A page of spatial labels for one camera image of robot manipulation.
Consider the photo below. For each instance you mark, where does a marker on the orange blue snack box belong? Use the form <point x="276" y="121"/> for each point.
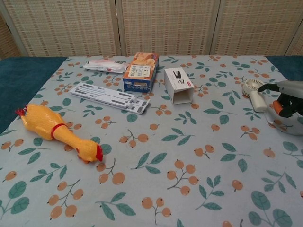
<point x="142" y="72"/>

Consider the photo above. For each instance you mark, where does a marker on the white handheld fan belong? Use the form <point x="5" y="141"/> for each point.
<point x="255" y="99"/>

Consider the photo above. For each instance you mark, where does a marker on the white folding laptop stand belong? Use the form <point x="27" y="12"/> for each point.
<point x="111" y="97"/>

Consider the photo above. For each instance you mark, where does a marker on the white open stapler box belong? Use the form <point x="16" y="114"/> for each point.
<point x="178" y="82"/>

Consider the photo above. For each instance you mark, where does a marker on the white plastic snack packet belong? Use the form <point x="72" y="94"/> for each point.
<point x="104" y="65"/>

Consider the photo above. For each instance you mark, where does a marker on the woven bamboo folding screen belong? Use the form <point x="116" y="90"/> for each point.
<point x="151" y="26"/>

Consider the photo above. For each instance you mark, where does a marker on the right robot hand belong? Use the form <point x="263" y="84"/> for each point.
<point x="292" y="104"/>

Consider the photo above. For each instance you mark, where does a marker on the floral fruit print tablecloth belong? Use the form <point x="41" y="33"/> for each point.
<point x="151" y="146"/>

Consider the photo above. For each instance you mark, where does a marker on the yellow rubber chicken toy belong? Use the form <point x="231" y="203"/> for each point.
<point x="45" y="120"/>

